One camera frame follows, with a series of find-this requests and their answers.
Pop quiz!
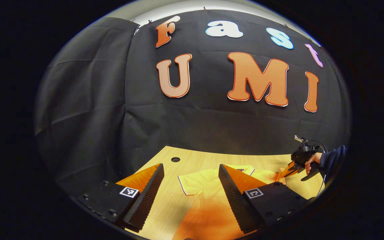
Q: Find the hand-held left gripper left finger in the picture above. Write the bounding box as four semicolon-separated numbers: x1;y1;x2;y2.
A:
75;163;165;233

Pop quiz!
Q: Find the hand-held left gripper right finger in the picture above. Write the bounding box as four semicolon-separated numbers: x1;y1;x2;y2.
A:
218;163;316;234

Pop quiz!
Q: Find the orange T-shirt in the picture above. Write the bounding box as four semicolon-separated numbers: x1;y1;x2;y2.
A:
172;164;287;240

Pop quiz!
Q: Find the black backdrop cloth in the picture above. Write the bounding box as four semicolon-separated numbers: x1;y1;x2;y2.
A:
34;9;351;197

